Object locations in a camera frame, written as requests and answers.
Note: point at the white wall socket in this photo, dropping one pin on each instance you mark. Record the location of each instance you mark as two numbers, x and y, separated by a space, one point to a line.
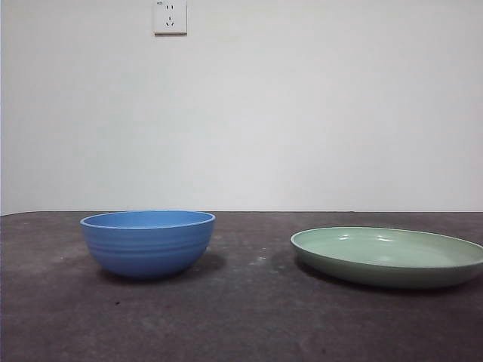
170 17

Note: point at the green shallow plate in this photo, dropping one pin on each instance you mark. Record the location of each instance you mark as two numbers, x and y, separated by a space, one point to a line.
381 269

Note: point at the blue ribbed bowl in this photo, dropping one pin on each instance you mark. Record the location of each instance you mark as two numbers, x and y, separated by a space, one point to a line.
147 249

